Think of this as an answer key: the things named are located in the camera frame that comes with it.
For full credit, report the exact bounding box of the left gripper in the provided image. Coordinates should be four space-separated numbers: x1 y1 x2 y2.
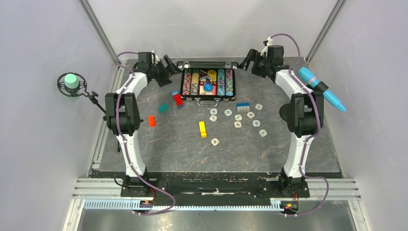
150 55 183 87

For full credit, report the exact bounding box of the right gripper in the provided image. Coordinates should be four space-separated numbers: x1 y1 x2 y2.
238 49 270 78

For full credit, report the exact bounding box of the black poker chip case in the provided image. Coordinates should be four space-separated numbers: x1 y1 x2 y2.
177 61 238 106

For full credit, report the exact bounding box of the blue 10 poker chip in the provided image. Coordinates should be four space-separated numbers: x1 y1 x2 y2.
210 108 217 115
224 109 232 116

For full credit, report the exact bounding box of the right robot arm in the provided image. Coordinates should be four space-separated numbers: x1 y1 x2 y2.
239 45 324 197

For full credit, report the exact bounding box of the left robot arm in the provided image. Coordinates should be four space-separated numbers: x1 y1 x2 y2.
105 51 181 196

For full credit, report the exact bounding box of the red blue lego block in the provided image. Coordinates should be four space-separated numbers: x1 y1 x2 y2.
172 90 184 108

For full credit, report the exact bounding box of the yellow dealer button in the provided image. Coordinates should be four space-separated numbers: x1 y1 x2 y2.
207 70 217 77

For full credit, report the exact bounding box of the blue small blind button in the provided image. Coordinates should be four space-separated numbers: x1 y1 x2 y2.
204 83 214 92

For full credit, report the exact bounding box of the teal block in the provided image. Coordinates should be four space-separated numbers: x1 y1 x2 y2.
158 103 169 114

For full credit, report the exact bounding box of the grey poker chip far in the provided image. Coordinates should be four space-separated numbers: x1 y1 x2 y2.
255 103 263 111

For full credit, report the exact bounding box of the grey poker chip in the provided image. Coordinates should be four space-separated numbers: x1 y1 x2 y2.
255 103 263 111
259 129 268 137

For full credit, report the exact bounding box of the blue grey lego block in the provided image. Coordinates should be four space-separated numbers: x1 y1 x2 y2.
236 103 251 113

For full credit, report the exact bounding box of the orange block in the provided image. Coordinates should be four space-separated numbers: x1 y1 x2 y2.
148 115 156 127

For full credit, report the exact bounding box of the blue microphone on stand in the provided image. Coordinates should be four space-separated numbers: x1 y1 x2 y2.
297 67 346 112

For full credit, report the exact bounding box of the white 1 poker chip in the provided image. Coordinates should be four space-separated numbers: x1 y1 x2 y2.
209 115 217 122

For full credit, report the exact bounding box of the yellow arch block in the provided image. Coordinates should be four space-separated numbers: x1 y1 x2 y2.
199 121 207 138

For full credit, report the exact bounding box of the red 100 poker chip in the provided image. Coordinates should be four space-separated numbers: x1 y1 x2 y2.
233 121 242 128

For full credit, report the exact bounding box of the red poker chip near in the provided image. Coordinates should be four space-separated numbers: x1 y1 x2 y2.
211 138 219 146

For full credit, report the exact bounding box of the green microphone on stand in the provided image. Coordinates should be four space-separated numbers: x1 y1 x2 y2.
57 72 120 135

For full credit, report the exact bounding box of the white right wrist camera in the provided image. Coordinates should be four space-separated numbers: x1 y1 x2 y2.
261 37 273 58

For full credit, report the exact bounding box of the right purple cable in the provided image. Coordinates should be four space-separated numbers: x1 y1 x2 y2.
269 33 329 218

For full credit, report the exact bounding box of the purple cable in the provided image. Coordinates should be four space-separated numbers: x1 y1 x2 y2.
115 51 177 217
269 33 329 218

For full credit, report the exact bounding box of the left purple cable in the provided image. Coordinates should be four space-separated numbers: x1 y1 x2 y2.
115 51 177 217

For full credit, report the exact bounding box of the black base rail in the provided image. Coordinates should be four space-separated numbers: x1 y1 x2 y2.
120 172 310 206

